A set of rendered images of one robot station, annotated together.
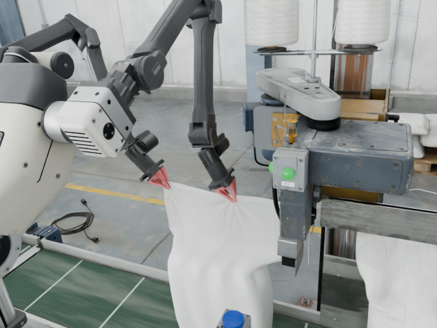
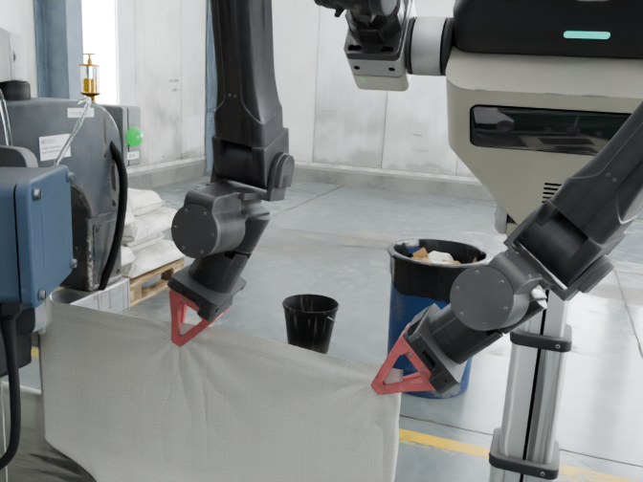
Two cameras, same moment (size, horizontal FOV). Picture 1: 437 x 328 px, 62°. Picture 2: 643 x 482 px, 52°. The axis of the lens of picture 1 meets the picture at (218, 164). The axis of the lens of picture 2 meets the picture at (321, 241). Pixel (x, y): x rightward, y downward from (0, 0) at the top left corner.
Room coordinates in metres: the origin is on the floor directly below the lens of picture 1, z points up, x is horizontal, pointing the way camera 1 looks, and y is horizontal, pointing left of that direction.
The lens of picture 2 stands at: (1.82, 0.03, 1.38)
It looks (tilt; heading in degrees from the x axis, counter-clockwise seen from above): 14 degrees down; 173
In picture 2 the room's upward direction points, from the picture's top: 3 degrees clockwise
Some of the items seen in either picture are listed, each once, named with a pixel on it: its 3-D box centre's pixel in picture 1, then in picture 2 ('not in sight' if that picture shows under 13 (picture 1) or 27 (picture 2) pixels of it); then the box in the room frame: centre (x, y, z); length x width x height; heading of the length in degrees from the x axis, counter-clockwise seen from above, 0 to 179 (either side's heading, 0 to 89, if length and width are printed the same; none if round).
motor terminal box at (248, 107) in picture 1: (253, 119); (8, 246); (1.32, -0.14, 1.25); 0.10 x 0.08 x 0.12; 179
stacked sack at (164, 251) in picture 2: not in sight; (136, 256); (-2.42, -0.66, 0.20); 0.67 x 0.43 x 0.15; 154
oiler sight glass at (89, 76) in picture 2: (291, 127); (90, 79); (0.84, -0.19, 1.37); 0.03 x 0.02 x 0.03; 64
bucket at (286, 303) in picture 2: not in sight; (309, 326); (-1.39, 0.39, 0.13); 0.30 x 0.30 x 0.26
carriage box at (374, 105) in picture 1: (345, 141); not in sight; (1.19, -0.45, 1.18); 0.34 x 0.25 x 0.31; 154
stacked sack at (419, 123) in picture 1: (393, 122); not in sight; (3.44, -1.77, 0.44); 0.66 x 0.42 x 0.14; 61
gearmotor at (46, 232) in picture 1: (36, 235); not in sight; (2.01, 1.22, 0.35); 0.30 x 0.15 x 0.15; 64
